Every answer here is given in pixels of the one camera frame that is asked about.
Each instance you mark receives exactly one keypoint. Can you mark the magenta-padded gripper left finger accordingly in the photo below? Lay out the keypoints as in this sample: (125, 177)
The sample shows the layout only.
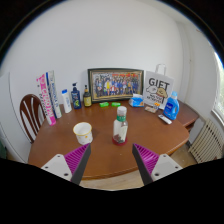
(71, 163)

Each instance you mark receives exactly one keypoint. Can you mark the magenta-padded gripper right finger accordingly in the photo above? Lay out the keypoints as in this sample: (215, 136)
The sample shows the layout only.
(151, 163)

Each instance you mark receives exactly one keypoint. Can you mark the clear water bottle green label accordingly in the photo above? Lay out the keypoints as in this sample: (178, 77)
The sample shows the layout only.
(120, 128)

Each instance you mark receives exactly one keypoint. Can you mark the white cup yellow rim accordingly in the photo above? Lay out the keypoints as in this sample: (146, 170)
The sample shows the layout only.
(83, 132)

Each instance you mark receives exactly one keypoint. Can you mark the white remote control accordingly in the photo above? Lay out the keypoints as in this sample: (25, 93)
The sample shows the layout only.
(164, 119)

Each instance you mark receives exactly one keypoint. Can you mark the small beige packet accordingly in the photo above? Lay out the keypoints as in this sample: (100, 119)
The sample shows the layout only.
(150, 109)

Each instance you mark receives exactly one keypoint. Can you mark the small orange-capped bottle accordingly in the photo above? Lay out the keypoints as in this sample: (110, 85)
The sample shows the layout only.
(156, 106)

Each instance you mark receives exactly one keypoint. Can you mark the blue detergent bottle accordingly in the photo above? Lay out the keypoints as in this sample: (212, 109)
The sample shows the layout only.
(171, 108)

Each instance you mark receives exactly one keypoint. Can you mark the white radiator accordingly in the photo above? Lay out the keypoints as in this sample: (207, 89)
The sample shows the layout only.
(206, 140)

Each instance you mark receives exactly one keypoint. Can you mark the white bottle blue cap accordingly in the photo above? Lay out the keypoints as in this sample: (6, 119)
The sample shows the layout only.
(66, 101)

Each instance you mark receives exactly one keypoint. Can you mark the blue and white tissue pack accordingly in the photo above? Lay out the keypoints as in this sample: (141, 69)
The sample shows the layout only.
(136, 101)

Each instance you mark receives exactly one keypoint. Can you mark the dark blue pump bottle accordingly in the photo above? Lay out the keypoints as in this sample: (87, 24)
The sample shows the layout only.
(76, 98)

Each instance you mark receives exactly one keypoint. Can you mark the amber pump bottle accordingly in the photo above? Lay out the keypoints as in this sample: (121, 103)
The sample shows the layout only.
(87, 99)

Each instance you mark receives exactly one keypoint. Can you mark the small green packet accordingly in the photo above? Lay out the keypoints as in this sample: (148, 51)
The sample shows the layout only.
(104, 104)
(116, 104)

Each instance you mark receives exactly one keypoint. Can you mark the pink and white tube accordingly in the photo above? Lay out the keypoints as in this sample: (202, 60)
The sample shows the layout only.
(46, 100)

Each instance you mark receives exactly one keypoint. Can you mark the dark wooden chair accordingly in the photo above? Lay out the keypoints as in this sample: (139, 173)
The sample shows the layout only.
(24, 113)

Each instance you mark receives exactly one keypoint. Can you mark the green storage box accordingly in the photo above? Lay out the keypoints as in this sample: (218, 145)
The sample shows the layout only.
(2, 149)

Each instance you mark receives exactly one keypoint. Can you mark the white paper gift bag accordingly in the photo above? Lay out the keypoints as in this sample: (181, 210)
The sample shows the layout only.
(158, 88)

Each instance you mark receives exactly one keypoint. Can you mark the framed group photo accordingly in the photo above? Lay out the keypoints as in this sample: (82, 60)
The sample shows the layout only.
(115, 84)

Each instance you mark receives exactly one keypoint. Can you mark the window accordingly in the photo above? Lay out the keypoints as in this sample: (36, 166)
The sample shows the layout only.
(220, 93)

